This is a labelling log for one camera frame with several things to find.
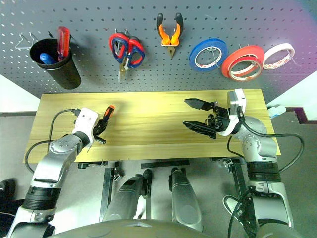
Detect metal table leg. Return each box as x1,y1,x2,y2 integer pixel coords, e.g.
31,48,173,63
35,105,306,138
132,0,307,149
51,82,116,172
222,157,251,199
99,161,123,223

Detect grey left robot leg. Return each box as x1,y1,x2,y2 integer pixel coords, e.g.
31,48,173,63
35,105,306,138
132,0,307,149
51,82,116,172
103,170,153,223

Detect grey perforated pegboard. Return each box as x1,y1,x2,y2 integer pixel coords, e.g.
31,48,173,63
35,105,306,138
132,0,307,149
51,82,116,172
0,0,317,106

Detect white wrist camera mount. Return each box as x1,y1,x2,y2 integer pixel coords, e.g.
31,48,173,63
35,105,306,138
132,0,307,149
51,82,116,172
72,107,100,147
217,88,247,137

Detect orange black screwdriver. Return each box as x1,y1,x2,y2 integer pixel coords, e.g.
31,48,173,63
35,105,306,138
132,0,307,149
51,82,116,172
99,105,116,124

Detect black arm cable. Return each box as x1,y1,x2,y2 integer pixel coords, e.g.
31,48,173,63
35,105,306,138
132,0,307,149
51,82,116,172
24,108,80,174
226,109,305,238

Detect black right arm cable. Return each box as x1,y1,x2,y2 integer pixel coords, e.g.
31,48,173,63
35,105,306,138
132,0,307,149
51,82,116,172
226,109,305,238

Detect grey robot leg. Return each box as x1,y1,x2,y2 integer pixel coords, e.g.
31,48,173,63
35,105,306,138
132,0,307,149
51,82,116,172
169,167,204,231
103,170,153,223

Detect large red tape roll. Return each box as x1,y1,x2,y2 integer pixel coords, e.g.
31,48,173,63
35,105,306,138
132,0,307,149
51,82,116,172
221,44,265,78

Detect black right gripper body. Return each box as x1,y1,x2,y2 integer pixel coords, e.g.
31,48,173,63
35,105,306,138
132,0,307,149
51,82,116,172
203,101,232,136

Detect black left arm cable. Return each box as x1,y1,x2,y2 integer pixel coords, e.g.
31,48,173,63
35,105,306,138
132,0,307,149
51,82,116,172
24,108,80,174

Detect triangular wire hook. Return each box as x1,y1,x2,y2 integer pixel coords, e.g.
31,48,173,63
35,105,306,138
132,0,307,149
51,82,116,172
15,32,39,49

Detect red handled screwdriver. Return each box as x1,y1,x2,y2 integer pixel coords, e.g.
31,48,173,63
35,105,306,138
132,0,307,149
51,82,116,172
56,26,71,62

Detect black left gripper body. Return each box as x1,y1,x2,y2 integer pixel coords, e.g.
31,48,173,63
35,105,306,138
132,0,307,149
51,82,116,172
93,119,107,138

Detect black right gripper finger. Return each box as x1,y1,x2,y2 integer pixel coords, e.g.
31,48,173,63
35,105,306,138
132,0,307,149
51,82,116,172
184,98,214,112
182,120,217,139

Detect blue white plastic bottle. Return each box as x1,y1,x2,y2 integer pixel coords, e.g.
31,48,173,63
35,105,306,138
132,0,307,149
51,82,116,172
267,105,287,119

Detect blue tape roll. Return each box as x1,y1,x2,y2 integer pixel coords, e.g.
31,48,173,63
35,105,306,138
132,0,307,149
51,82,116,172
189,37,228,73

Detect red handled scissors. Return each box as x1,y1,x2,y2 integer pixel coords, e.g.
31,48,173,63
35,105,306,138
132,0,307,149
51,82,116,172
108,32,146,81

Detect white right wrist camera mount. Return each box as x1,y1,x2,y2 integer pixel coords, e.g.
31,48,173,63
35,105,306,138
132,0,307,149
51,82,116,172
217,88,247,137

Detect black table crossbar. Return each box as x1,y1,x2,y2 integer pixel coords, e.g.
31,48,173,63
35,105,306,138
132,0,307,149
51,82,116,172
140,160,190,169

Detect blue handled screwdriver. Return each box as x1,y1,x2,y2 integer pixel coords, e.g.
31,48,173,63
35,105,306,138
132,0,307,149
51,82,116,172
39,52,57,65

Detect black shoe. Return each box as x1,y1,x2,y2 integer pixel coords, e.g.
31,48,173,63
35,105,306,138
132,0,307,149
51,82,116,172
0,178,18,214

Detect red white tape roll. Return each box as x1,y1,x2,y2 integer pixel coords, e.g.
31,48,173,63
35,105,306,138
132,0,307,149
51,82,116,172
228,56,263,82

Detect orange black pliers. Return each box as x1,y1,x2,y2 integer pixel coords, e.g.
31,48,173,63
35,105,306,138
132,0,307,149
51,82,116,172
156,12,184,60

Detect black cup holder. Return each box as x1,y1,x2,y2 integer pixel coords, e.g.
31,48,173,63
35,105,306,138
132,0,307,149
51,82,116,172
29,38,82,90

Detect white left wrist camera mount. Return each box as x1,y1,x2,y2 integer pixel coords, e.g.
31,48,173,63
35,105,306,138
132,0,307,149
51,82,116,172
72,107,100,147

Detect grey right robot leg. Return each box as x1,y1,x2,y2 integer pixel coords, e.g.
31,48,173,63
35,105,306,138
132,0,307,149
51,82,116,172
169,167,204,231

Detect grey robot torso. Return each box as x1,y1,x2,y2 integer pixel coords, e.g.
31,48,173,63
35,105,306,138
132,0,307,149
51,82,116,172
53,219,206,238

